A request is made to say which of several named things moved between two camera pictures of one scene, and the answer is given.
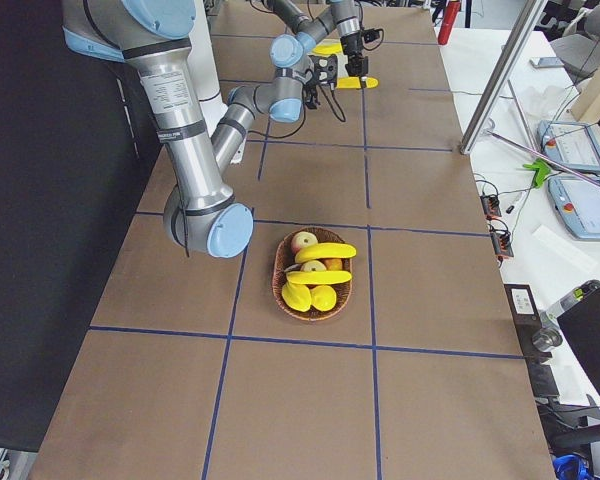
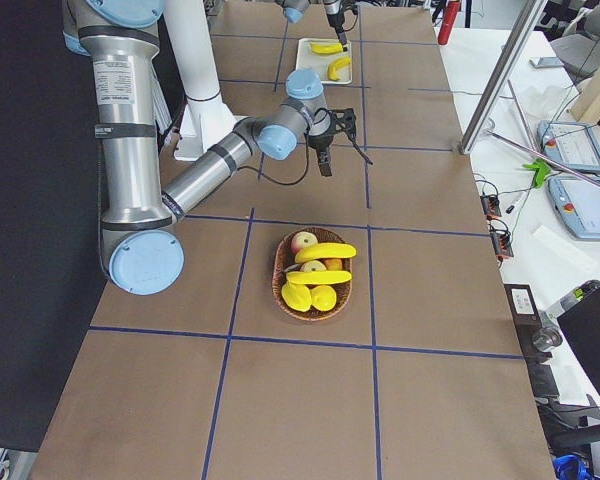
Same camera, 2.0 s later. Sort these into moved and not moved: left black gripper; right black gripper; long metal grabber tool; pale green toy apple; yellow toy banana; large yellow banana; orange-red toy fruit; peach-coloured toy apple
Moved: right black gripper; left black gripper; large yellow banana
Not moved: long metal grabber tool; orange-red toy fruit; peach-coloured toy apple; yellow toy banana; pale green toy apple
